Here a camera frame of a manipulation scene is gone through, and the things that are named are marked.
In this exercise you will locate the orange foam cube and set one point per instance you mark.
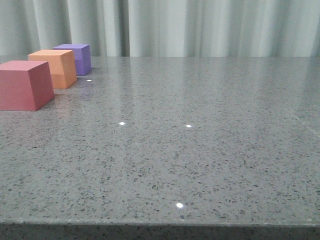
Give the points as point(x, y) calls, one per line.
point(61, 65)

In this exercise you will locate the purple foam cube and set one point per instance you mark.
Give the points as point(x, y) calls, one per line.
point(82, 56)

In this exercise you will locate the red foam cube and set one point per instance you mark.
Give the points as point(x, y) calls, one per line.
point(25, 85)

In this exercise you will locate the pale green curtain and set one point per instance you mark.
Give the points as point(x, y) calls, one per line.
point(163, 28)

